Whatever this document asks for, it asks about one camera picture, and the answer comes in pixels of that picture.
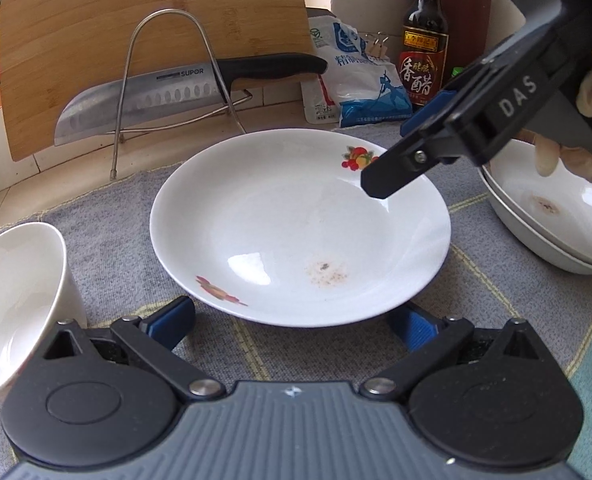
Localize grey green checked cloth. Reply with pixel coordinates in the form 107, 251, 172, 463
0, 120, 592, 480

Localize dark red knife block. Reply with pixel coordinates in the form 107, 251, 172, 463
438, 0, 496, 86

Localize dark vinegar bottle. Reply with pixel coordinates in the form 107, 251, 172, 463
398, 0, 450, 111

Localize white floral bowl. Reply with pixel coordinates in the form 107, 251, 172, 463
0, 222, 88, 403

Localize white fruit-print plate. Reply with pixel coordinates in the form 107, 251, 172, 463
150, 128, 452, 328
478, 167, 592, 276

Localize metal wire rack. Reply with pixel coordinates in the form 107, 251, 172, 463
111, 8, 254, 181

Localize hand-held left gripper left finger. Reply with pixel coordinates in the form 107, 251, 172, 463
43, 296, 227, 402

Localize bamboo cutting board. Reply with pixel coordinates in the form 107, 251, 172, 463
0, 0, 317, 162

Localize white floral bowls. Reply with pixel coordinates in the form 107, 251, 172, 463
481, 137, 592, 267

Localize white blue salt bag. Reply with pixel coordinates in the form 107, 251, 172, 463
301, 15, 413, 128

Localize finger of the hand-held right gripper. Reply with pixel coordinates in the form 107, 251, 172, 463
400, 0, 562, 137
361, 27, 569, 200

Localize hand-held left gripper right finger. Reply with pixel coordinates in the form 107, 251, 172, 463
358, 302, 542, 401

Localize metal binder clip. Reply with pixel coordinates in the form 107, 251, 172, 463
367, 32, 391, 60

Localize black-handled kitchen knife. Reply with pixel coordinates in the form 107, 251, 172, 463
53, 52, 329, 147

